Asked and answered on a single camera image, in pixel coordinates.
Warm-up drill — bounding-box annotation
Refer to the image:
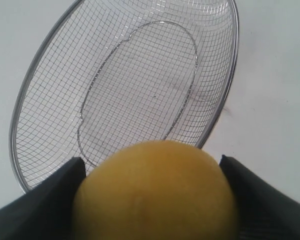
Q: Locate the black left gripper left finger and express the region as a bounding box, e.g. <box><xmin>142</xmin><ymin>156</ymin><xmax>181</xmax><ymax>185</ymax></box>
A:
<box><xmin>0</xmin><ymin>157</ymin><xmax>86</xmax><ymax>240</ymax></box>

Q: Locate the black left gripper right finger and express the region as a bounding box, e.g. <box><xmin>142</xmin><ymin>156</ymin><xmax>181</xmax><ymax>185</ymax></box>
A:
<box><xmin>219</xmin><ymin>155</ymin><xmax>300</xmax><ymax>240</ymax></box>

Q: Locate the yellow lemon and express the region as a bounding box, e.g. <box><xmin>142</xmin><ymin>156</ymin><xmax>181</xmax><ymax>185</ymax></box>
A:
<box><xmin>72</xmin><ymin>140</ymin><xmax>240</xmax><ymax>240</ymax></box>

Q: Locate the oval metal wire mesh basket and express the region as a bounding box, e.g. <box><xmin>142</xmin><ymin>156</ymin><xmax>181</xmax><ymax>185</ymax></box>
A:
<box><xmin>9</xmin><ymin>0</ymin><xmax>239</xmax><ymax>192</ymax></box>

